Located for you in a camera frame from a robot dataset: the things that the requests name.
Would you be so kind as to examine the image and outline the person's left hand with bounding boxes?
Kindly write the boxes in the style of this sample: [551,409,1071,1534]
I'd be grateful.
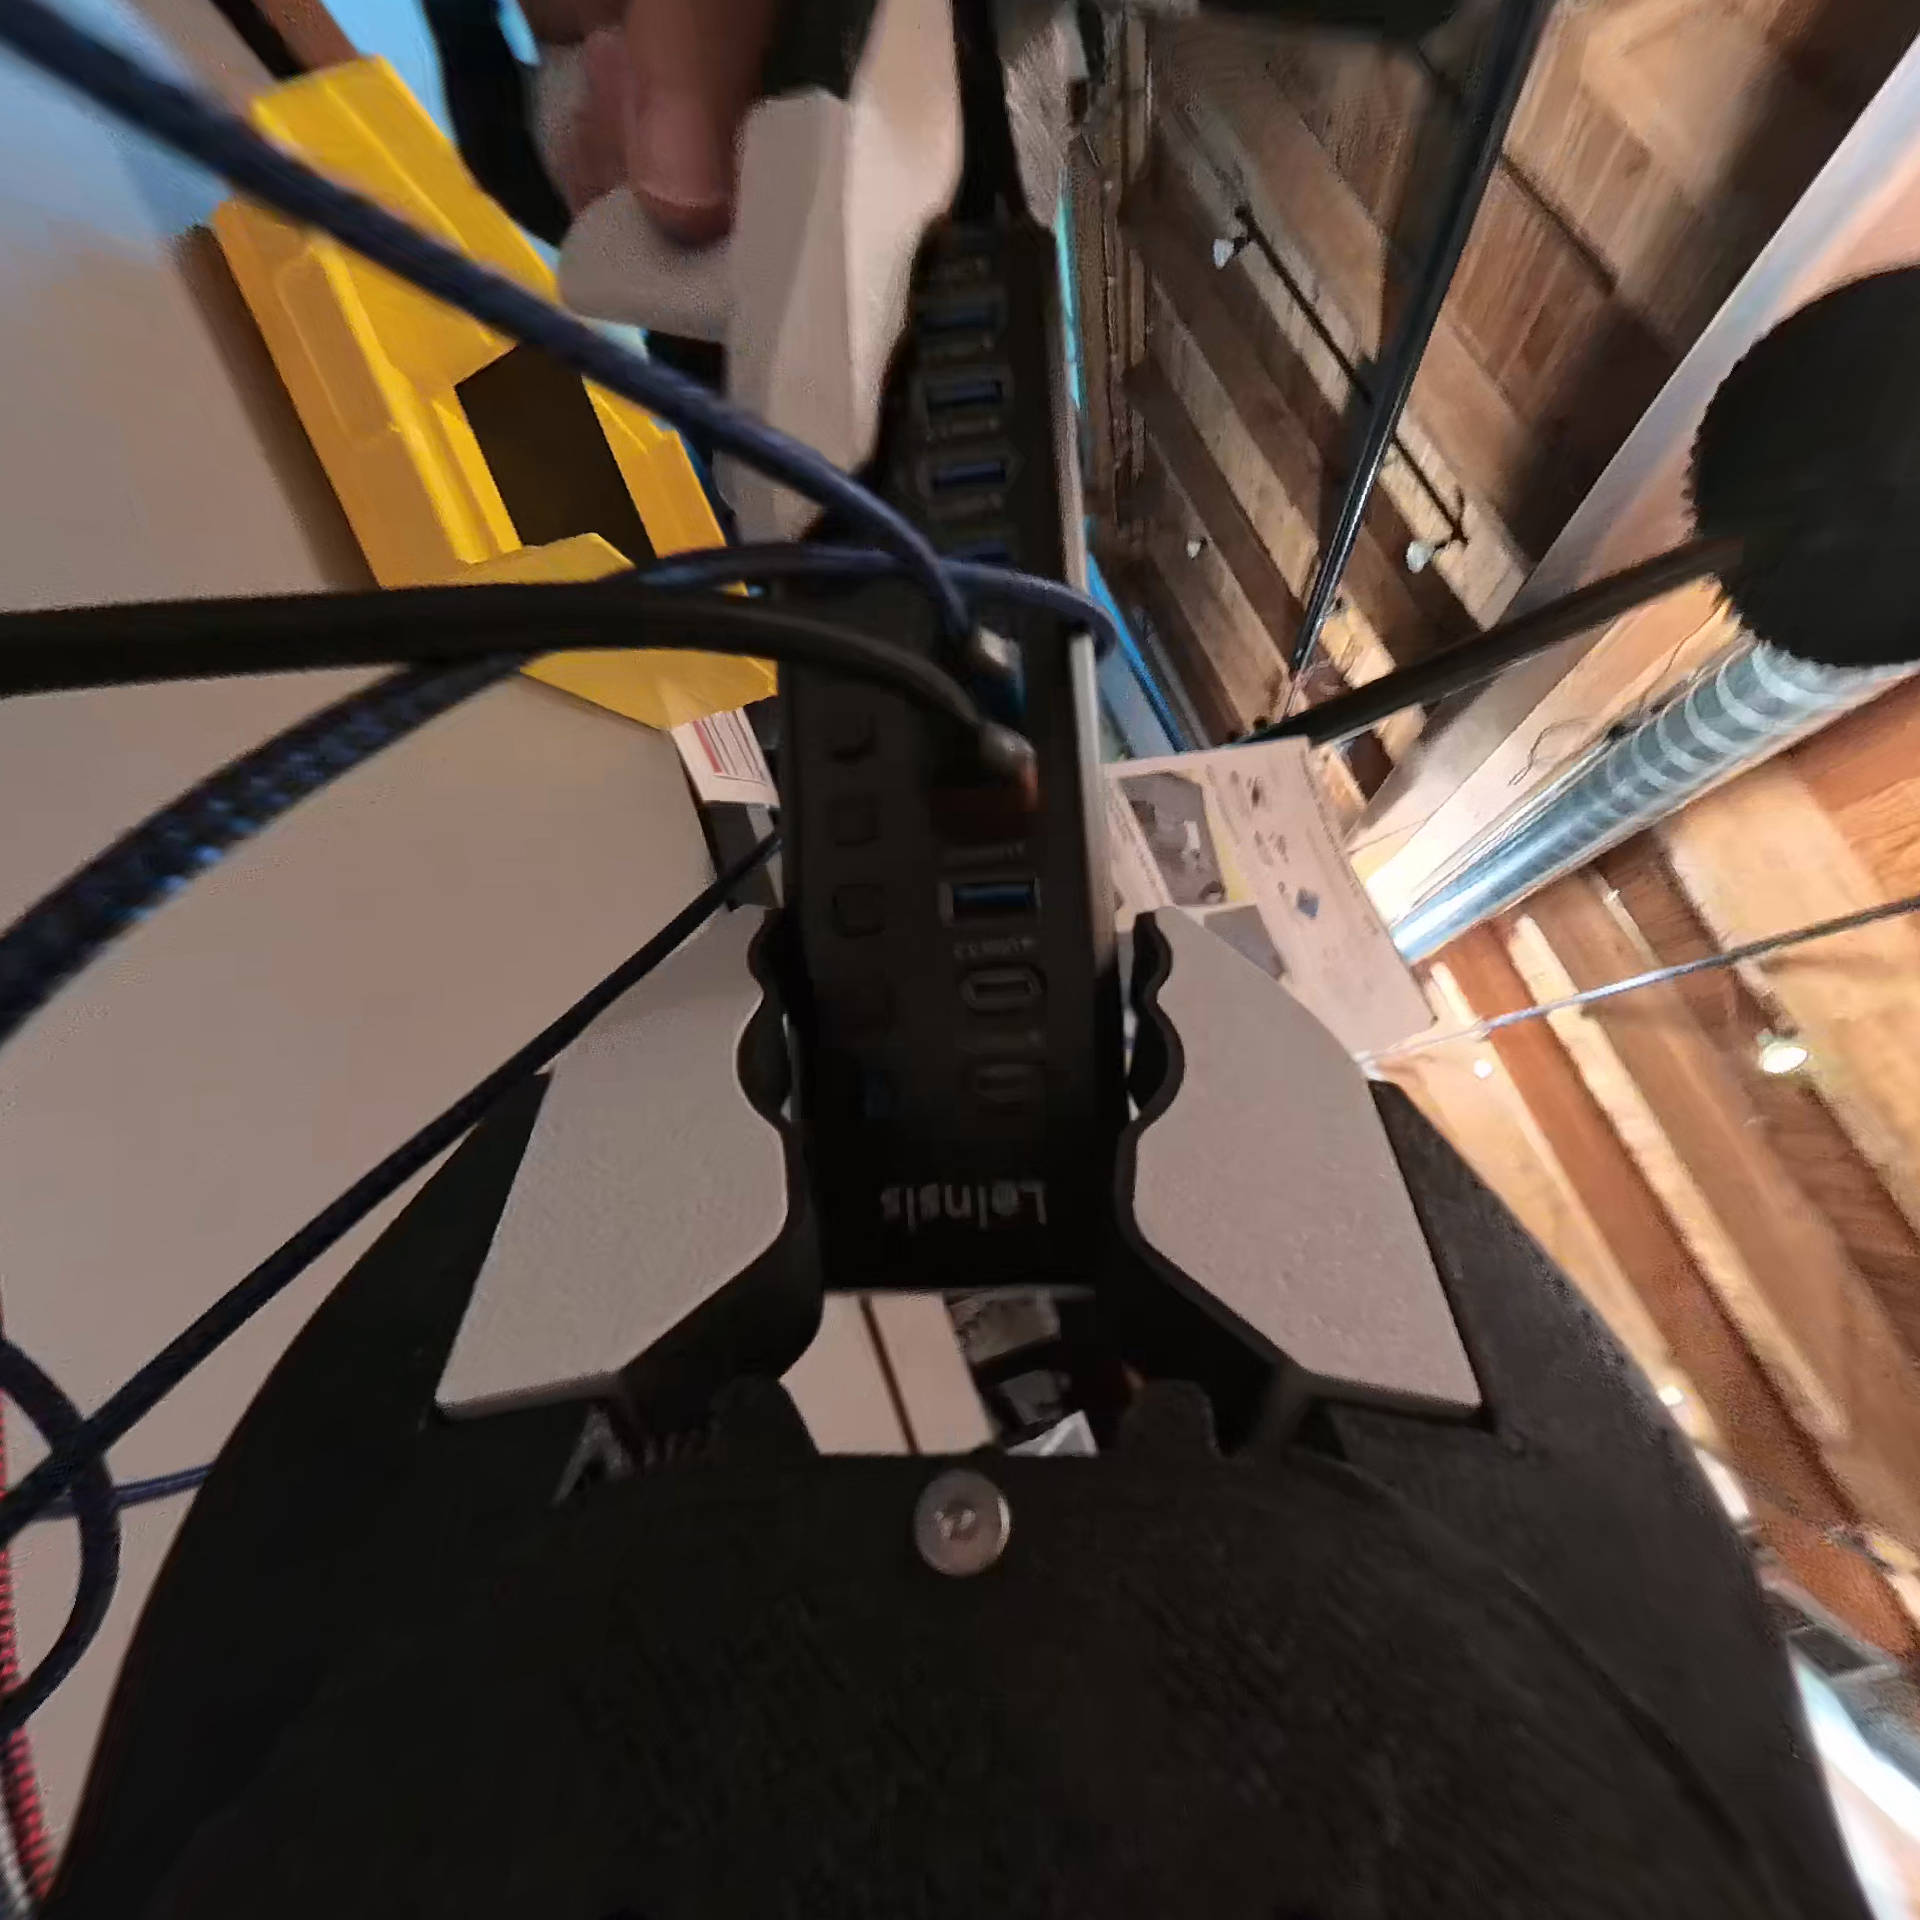
[526,0,784,251]

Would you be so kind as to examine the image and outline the white sheet red label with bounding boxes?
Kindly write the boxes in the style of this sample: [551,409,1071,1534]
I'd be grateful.
[669,709,781,811]

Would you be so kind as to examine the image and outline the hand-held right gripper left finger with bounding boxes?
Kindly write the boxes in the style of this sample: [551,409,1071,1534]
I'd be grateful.
[431,908,827,1422]

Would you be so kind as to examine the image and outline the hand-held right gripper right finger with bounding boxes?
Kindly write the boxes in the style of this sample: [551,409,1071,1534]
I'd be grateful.
[1112,903,1488,1452]

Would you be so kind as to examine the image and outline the thick black usb cable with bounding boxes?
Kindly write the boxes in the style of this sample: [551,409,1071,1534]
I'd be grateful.
[0,575,1040,781]

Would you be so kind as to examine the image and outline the black ceiling pipe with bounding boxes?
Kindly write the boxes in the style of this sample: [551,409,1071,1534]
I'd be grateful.
[1290,0,1554,676]

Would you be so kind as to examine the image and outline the silver ventilation duct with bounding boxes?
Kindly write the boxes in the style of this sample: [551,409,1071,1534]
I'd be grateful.
[1388,637,1862,963]

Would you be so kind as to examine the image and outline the yellow plastic bin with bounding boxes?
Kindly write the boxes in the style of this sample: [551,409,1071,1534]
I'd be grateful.
[210,58,781,732]

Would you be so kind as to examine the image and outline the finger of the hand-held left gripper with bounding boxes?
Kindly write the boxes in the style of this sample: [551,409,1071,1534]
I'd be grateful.
[725,0,964,470]
[1007,0,1094,243]

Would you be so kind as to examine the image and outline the printed instruction sheet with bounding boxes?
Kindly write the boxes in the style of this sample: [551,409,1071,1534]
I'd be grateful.
[1106,739,1434,1058]

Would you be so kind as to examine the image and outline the black multiport usb hub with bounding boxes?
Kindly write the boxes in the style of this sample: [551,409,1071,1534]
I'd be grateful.
[773,210,1126,1295]

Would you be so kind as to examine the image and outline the dark blue usb cable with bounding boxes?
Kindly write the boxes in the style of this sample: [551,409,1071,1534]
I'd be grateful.
[0,0,1021,681]

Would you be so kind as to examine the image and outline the thin blue braided cable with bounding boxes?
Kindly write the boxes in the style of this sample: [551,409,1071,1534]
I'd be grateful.
[0,831,784,1535]

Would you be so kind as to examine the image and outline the black fuzzy boom microphone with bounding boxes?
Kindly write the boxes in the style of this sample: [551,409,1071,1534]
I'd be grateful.
[1237,270,1920,748]

